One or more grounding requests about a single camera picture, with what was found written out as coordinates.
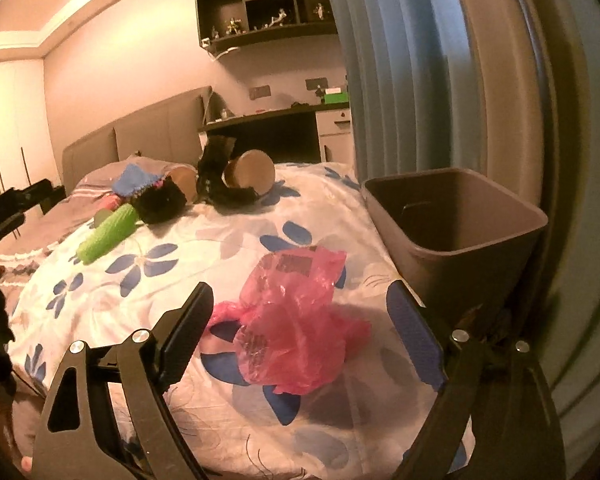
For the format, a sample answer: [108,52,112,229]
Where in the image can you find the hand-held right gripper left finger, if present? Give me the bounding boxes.
[30,282,216,480]

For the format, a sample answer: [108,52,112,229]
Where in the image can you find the row of small figurines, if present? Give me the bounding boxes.
[200,0,331,46]

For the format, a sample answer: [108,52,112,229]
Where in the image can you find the brown plastic bin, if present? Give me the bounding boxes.
[362,167,550,333]

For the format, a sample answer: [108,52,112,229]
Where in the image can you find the white drawer cabinet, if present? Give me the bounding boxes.
[316,109,356,163]

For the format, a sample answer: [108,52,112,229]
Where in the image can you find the blue floral blanket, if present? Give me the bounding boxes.
[0,160,476,480]

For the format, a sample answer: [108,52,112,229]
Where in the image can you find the blue cloth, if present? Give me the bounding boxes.
[111,162,163,198]

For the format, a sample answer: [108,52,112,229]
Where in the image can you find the grey striped duvet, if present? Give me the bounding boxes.
[0,157,176,281]

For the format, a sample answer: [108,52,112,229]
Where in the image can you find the dark wall shelf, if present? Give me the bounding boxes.
[195,0,341,56]

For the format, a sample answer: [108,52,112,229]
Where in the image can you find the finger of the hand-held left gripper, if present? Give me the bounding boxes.
[0,178,66,221]
[0,212,28,252]

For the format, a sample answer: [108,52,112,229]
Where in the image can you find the grey padded headboard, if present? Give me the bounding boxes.
[61,85,213,196]

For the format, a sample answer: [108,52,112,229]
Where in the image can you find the dark desk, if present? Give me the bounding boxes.
[198,100,353,166]

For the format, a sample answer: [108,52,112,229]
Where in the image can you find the pink plastic bag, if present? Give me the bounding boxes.
[206,247,372,396]

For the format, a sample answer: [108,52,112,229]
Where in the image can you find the white wardrobe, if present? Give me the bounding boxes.
[0,30,63,241]

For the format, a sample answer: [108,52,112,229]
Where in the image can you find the black crumpled bag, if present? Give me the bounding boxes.
[196,135,262,207]

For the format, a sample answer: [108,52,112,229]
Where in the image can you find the black fuzzy cloth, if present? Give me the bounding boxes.
[136,180,188,225]

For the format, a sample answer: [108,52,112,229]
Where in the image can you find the grey curtain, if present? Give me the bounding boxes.
[320,0,600,480]

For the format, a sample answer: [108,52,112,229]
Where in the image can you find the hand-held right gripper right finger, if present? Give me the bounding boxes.
[386,280,566,480]

